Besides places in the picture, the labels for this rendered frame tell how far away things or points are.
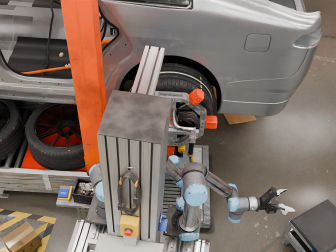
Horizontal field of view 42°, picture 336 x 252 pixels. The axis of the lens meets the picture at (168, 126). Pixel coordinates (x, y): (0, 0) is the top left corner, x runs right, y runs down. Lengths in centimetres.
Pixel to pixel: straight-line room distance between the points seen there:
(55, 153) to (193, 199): 164
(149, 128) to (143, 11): 138
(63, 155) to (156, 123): 196
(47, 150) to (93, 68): 123
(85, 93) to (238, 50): 110
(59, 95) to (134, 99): 179
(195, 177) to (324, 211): 168
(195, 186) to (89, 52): 94
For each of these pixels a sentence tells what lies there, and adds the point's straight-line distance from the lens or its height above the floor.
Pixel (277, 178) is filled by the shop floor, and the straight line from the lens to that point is 420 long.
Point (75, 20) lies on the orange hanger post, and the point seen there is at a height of 193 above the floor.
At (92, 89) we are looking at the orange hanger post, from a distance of 270.
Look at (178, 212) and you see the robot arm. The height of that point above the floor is 101.
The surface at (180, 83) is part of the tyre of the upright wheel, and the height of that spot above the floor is 117.
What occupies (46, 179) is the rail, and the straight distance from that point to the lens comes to 369.
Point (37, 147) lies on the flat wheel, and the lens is 367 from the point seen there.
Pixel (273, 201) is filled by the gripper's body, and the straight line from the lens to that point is 252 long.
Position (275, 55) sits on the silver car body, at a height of 137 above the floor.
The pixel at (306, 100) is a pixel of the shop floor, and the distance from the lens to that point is 499.
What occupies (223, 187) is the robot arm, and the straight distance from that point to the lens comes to 252.
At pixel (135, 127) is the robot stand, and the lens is 170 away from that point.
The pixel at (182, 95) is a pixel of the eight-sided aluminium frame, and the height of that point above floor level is 112.
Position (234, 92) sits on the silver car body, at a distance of 339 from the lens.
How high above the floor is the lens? 331
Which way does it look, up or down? 49 degrees down
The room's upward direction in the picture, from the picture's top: 4 degrees clockwise
